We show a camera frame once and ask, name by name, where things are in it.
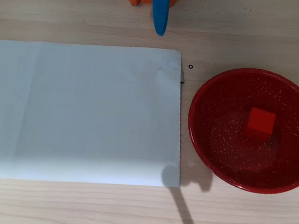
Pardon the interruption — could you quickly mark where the red cube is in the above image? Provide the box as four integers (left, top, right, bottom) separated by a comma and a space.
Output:
243, 106, 277, 143

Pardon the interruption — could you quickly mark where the red speckled bowl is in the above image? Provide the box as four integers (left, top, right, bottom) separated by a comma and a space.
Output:
181, 62, 299, 198

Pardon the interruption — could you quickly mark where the white paper sheet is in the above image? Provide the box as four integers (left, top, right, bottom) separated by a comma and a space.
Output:
0, 31, 194, 199

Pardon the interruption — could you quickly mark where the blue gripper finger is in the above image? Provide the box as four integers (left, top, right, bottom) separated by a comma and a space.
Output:
146, 0, 171, 37

